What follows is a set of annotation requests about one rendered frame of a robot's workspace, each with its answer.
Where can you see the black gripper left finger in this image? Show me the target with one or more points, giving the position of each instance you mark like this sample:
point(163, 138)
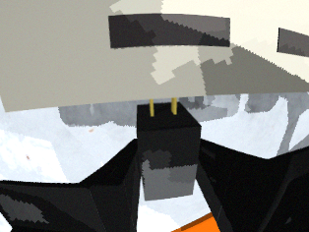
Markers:
point(107, 201)

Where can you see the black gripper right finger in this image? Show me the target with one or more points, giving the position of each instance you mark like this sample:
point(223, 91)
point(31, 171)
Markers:
point(243, 190)

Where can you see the black two-prong charger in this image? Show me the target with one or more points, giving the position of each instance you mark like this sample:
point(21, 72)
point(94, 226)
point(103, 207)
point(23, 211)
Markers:
point(168, 141)

